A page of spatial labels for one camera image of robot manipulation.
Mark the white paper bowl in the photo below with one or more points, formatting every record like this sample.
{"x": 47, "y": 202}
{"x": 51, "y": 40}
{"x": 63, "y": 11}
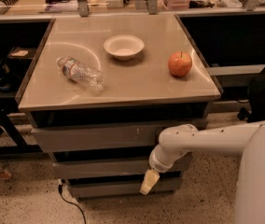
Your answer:
{"x": 123, "y": 47}

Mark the small bottle on floor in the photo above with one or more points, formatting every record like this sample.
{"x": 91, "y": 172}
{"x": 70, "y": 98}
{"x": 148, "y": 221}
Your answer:
{"x": 5, "y": 173}

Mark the red apple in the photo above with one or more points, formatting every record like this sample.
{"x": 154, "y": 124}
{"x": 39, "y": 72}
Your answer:
{"x": 179, "y": 63}

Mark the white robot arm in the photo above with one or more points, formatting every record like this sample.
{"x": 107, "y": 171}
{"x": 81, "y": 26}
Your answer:
{"x": 247, "y": 140}

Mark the black desk frame left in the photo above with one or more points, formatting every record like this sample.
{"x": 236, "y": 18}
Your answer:
{"x": 2, "y": 115}

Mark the grey bottom drawer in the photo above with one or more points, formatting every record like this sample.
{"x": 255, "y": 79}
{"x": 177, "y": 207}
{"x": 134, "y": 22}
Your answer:
{"x": 97, "y": 187}

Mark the grey top drawer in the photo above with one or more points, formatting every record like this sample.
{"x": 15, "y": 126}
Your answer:
{"x": 104, "y": 136}

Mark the clear plastic water bottle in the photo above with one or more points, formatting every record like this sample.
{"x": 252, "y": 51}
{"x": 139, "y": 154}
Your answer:
{"x": 91, "y": 79}

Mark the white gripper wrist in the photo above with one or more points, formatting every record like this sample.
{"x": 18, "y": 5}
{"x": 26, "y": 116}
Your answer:
{"x": 156, "y": 164}

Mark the grey drawer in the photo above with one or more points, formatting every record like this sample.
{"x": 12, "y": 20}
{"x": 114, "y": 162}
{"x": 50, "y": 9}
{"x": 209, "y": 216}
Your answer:
{"x": 104, "y": 136}
{"x": 101, "y": 167}
{"x": 97, "y": 187}

